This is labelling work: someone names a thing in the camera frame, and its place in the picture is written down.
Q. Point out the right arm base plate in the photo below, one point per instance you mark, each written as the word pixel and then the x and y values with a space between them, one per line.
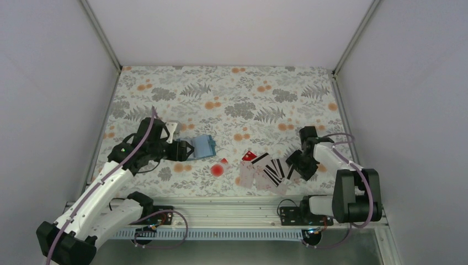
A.
pixel 294 216

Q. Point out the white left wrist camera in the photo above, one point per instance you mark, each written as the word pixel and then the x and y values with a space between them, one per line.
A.
pixel 174 128

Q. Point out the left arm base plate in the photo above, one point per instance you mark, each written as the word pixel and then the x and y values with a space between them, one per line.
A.
pixel 158 215

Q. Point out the floral table mat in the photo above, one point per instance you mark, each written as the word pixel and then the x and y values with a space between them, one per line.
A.
pixel 257 109

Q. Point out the teal card holder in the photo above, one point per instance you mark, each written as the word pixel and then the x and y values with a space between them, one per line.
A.
pixel 202 146

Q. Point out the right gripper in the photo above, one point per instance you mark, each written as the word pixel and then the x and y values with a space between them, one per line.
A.
pixel 305 175

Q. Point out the aluminium rail frame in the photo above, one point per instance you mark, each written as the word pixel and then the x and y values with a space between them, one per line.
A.
pixel 192 212

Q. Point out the black striped card pile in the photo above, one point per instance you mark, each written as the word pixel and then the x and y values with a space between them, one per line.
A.
pixel 273 174

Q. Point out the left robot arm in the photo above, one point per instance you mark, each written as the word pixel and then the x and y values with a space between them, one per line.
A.
pixel 76 235

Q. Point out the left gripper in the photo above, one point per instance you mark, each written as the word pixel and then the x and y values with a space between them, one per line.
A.
pixel 178 152

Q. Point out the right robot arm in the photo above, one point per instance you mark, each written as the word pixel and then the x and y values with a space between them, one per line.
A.
pixel 356 198

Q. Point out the red bank card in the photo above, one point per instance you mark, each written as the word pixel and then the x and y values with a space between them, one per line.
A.
pixel 249 156

